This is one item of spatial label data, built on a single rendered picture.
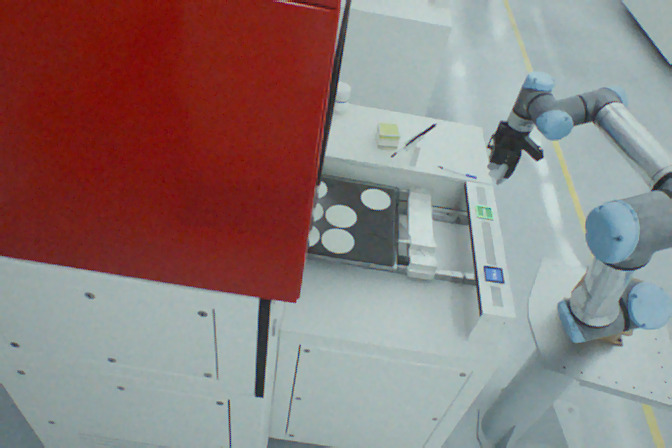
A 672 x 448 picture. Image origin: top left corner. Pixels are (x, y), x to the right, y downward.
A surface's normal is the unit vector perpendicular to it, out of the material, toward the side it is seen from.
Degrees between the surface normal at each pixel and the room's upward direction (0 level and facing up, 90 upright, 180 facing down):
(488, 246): 0
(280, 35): 90
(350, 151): 0
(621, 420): 0
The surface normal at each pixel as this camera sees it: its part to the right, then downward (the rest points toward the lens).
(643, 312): 0.07, -0.07
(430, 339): 0.15, -0.70
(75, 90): -0.08, 0.70
